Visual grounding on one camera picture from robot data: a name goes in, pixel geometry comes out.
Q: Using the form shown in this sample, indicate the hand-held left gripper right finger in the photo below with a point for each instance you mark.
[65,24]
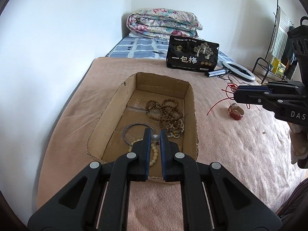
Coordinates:
[164,149]

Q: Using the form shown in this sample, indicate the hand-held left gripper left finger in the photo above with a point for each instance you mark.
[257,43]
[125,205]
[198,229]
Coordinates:
[145,149]

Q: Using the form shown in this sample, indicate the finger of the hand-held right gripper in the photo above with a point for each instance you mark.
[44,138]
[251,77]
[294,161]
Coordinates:
[247,97]
[255,89]

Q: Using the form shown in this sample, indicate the dark bangle with pearl bead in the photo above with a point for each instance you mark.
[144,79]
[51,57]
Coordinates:
[155,138]

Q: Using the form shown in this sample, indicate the cardboard box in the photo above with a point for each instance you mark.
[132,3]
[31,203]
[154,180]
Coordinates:
[113,105]

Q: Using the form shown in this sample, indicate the person's right hand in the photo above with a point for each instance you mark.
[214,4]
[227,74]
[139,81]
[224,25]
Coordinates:
[298,142]

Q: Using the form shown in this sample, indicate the brown leather wristwatch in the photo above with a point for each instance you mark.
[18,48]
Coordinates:
[234,115]

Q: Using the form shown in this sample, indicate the black metal clothes rack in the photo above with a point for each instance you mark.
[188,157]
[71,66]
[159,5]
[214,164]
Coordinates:
[259,58]

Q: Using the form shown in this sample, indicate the yellow box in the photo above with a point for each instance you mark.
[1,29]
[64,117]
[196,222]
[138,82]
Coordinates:
[280,68]

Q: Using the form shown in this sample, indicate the dark green hanging garment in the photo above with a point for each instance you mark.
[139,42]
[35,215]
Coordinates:
[291,69]

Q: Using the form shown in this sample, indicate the striped hanging towel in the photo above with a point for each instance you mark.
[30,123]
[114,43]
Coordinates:
[280,36]

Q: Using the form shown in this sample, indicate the black printed package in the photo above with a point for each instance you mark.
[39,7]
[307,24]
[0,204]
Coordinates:
[192,55]

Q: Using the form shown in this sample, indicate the person's striped purple clothing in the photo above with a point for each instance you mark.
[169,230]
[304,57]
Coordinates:
[296,202]

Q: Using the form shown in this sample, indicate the blue checked bed sheet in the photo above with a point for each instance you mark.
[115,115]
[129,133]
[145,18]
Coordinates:
[137,48]

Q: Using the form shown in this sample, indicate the folded floral quilt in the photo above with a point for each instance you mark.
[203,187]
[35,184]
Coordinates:
[163,21]

